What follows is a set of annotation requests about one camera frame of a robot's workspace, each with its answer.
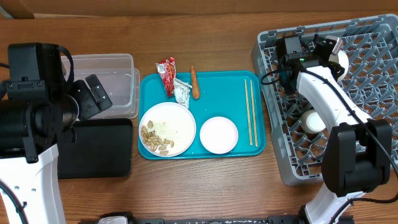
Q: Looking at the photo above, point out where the white bowl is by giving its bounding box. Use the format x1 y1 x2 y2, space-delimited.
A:
329 50 349 82

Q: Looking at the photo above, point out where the small white cup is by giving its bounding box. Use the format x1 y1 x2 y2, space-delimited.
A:
300 110 326 134

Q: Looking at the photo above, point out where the small pink plate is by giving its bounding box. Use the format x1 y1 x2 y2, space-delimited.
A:
200 116 239 154

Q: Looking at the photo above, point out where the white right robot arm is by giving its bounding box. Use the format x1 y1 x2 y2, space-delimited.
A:
274 35 397 223

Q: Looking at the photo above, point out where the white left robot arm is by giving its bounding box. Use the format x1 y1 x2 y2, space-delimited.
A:
1 42 112 223

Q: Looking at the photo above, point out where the grey dishwasher rack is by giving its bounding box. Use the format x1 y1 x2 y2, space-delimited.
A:
251 14 397 186

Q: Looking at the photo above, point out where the clear plastic bin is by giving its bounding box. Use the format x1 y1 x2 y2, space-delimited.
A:
72 54 140 119

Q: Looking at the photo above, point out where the black plastic tray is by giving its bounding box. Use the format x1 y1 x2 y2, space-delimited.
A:
58 118 133 179

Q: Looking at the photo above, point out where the peanut pile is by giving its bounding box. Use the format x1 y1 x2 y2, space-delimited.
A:
140 120 176 156

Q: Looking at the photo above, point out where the large white plate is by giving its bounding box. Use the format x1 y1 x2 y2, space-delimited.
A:
139 102 197 158

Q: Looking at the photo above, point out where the red snack wrapper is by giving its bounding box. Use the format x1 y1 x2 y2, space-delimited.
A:
155 57 177 97

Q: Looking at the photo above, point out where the crumpled white tissue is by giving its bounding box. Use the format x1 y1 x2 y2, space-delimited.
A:
174 78 192 109

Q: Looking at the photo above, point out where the orange carrot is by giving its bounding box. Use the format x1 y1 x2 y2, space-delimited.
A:
190 65 201 100

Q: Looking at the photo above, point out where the right wooden chopstick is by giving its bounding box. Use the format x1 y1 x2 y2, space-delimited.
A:
250 80 258 147

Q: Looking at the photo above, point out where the wooden chopstick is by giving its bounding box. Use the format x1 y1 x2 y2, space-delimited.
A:
250 80 258 147
244 79 253 146

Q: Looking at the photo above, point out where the teal serving tray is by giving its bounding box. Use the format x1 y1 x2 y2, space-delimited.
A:
137 70 267 161

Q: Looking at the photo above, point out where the left wooden chopstick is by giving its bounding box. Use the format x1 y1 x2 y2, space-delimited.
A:
244 79 253 146

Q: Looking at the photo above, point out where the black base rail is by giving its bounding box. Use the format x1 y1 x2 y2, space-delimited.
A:
77 211 355 224

